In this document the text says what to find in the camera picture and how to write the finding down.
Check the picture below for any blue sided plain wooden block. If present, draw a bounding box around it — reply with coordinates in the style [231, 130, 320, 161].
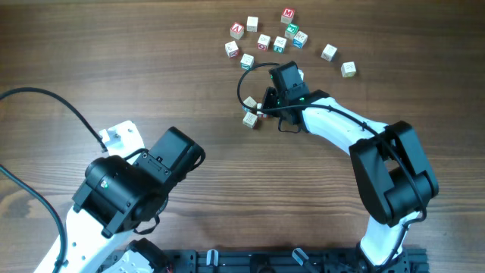
[242, 96, 258, 112]

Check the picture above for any blue engraved wooden block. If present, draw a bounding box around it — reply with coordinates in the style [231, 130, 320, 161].
[242, 112, 258, 129]

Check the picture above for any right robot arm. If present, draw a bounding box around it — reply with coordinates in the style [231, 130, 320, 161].
[262, 61, 439, 271]

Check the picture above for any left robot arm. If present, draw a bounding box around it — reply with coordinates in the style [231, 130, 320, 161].
[36, 121, 205, 272]

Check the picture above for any green sided wooden block lower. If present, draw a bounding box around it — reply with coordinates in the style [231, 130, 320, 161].
[240, 53, 255, 70]

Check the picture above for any green sided wooden block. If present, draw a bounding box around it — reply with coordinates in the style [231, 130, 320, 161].
[240, 53, 255, 70]
[273, 36, 287, 54]

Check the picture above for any green sided wooden block centre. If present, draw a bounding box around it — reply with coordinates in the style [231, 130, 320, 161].
[273, 36, 287, 54]

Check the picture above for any red sided wooden block centre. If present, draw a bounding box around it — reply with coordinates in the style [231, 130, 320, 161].
[257, 34, 271, 52]

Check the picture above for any red sided wooden block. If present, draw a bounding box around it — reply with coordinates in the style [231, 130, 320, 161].
[257, 34, 271, 52]
[224, 41, 239, 58]

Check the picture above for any yellow engraved wooden block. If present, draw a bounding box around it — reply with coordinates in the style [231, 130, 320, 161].
[341, 61, 357, 78]

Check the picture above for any green top wooden block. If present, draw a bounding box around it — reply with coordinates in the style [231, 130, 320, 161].
[285, 24, 299, 40]

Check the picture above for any red sided wooden block left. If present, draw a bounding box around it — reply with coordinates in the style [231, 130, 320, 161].
[224, 41, 239, 58]

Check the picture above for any red letter A block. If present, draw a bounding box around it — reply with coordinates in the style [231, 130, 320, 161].
[230, 22, 245, 40]

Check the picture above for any plain wooden block top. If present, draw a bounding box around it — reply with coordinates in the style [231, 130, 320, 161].
[246, 16, 258, 32]

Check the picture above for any red letter M block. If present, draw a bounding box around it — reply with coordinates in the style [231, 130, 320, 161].
[280, 8, 295, 24]

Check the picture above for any black right camera cable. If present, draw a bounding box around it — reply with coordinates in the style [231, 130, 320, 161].
[236, 62, 428, 273]

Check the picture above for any black camera cable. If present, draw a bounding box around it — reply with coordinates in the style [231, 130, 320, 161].
[0, 87, 109, 273]
[236, 62, 428, 273]

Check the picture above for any black left camera cable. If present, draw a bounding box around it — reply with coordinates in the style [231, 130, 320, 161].
[0, 87, 109, 273]

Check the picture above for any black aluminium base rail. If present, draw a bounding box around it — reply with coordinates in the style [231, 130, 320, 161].
[162, 248, 430, 273]

